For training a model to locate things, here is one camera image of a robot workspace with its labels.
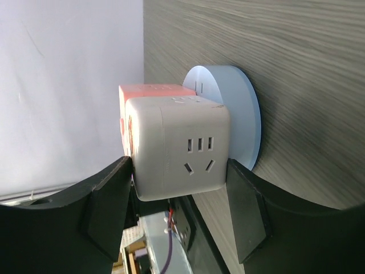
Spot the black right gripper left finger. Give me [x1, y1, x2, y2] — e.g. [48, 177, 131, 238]
[1, 156, 133, 273]

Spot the light blue round power strip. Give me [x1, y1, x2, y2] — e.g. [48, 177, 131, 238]
[182, 65, 262, 170]

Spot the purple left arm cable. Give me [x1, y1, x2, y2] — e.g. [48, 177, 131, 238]
[161, 228, 175, 274]

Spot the pink cube socket adapter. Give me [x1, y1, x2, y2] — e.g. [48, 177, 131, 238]
[119, 84, 196, 156]

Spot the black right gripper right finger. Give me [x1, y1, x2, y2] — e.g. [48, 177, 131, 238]
[226, 159, 364, 273]

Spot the white cube socket adapter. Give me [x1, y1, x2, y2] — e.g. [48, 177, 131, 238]
[125, 96, 230, 202]

